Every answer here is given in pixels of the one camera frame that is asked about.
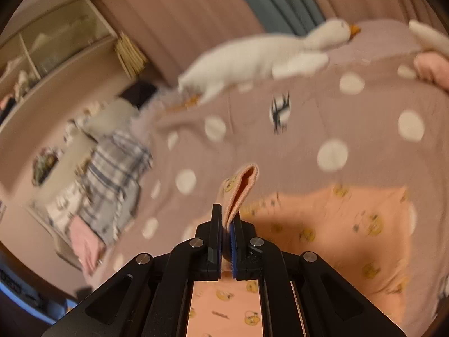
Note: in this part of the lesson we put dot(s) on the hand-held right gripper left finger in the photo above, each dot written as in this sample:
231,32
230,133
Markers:
214,249

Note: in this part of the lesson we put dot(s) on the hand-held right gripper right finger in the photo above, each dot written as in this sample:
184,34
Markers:
233,252

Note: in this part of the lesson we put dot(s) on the peach chick-print small garment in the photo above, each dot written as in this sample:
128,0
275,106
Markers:
350,245

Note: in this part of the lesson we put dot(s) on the pink polka dot blanket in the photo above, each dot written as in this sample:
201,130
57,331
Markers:
280,147

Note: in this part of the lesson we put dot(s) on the blue plaid cloth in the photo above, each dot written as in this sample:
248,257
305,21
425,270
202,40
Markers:
112,175

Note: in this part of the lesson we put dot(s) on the pink cloth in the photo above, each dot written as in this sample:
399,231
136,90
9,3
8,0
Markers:
86,242

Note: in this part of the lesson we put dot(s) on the white printed cloth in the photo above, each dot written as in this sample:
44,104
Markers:
61,207

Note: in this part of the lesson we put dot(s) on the beige pillow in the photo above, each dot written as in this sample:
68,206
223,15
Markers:
112,116

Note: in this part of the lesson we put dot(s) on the dark cloth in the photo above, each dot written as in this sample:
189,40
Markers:
140,93

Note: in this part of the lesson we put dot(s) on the floral cloth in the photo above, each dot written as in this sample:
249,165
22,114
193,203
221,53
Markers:
45,166

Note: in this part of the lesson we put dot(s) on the white goose plush toy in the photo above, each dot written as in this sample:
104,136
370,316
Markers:
245,59

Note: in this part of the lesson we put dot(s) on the straw tassel bundle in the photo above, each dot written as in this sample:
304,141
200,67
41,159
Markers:
131,54

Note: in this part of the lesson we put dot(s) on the pink curtain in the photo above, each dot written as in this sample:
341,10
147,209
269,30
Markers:
182,14

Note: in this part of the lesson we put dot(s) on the beige shelf cabinet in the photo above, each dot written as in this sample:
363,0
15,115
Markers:
59,35

